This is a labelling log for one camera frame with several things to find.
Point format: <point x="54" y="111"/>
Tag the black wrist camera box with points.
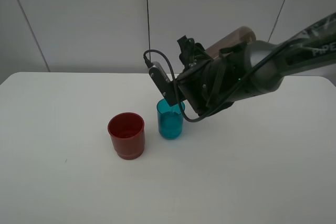
<point x="163" y="83"/>

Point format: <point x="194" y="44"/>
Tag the blue translucent plastic cup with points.
<point x="170" y="120"/>

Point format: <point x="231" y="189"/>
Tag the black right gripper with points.
<point x="210" y="85"/>

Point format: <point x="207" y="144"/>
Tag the brown translucent plastic bottle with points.
<point x="241" y="34"/>

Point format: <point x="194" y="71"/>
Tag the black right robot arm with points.
<point x="250" y="69"/>

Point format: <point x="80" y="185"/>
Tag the red plastic cup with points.
<point x="127" y="135"/>

